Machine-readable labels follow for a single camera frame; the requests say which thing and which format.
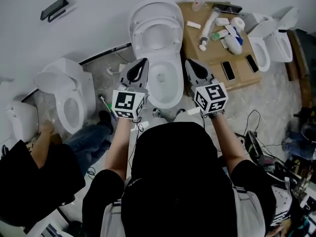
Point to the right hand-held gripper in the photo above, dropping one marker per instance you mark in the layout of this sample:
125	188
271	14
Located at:
214	95

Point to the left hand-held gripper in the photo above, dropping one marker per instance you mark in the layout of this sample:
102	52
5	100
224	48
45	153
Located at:
126	102

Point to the person's right forearm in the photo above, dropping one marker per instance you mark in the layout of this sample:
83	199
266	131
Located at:
227	144

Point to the person's left forearm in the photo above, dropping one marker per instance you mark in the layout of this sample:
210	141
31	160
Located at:
118	152

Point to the white toilet paper roll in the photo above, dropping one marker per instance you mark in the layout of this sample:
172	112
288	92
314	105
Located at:
238	23

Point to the black smartphone left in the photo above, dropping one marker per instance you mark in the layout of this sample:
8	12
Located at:
227	70

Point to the black smartphone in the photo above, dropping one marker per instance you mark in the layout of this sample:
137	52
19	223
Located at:
227	70
252	63

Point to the large cardboard box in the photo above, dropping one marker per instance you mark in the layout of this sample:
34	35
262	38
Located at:
195	46

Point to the person's right sneaker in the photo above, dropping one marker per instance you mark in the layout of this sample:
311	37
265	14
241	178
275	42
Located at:
181	110

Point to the person's sneaker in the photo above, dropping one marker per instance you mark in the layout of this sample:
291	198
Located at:
181	110
156	112

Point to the small white packet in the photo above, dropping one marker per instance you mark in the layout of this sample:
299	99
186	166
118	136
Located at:
223	43

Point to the person's left sneaker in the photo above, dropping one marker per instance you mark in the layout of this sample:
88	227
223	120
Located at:
156	112

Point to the person's white trousers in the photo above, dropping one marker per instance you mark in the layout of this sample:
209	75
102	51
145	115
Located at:
182	118

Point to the green capped white bottle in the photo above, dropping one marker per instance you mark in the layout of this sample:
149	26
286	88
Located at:
221	34

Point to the white sealant tube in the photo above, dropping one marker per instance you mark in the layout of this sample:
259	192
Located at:
209	26

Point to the white soap bar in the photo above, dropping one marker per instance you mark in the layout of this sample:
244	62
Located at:
193	25

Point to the blue and white packet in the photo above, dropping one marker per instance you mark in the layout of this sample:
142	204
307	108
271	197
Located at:
230	28

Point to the small white box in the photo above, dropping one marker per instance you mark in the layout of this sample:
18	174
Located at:
222	21

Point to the clear plastic bottle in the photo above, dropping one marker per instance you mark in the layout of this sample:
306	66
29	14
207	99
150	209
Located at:
198	4

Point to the black metal holder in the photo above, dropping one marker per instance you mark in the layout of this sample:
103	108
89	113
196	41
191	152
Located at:
229	8

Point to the wooden bench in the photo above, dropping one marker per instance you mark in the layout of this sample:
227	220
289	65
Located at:
300	70

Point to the person's black shirt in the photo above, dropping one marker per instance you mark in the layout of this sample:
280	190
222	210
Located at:
172	181

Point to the black round stool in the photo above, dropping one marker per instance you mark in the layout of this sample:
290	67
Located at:
309	132

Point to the black wall paper holder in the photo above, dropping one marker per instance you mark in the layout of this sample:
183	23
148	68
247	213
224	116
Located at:
53	9

